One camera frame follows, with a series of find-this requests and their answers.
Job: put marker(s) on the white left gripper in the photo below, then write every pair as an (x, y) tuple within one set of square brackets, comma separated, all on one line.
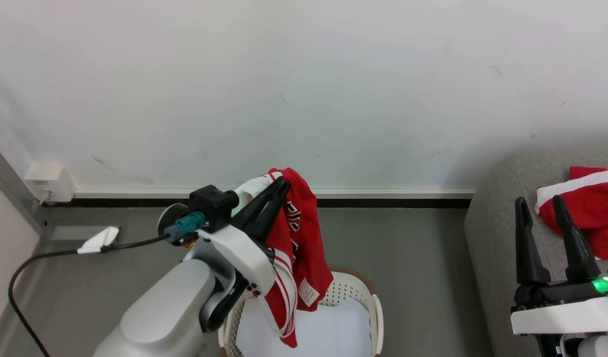
[(249, 263)]

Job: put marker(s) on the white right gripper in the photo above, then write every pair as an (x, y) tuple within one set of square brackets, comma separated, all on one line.
[(561, 312)]

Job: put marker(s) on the red garment with white band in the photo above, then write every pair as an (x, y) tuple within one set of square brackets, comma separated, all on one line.
[(591, 223)]

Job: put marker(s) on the red jersey with striped trim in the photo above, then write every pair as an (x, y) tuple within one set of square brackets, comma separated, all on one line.
[(306, 238)]

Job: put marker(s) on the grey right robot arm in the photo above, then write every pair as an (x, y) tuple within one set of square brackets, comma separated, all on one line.
[(596, 347)]

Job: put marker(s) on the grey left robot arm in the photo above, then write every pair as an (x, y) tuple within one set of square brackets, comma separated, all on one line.
[(165, 312)]

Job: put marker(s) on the white perforated laundry basket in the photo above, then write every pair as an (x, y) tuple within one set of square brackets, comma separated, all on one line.
[(351, 290)]

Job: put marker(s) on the grey fabric sofa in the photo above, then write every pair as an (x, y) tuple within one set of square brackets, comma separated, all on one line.
[(492, 233)]

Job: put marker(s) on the white and black baseboard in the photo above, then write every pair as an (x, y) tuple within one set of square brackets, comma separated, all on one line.
[(383, 197)]

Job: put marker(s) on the white tape tag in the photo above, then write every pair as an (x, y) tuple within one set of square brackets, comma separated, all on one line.
[(99, 240)]

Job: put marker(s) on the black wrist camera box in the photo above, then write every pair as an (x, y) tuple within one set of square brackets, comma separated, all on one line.
[(212, 206)]

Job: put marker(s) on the white wall outlet box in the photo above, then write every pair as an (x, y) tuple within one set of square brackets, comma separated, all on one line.
[(48, 181)]

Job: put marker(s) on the grey metal frame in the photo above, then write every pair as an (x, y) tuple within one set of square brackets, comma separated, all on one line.
[(16, 193)]

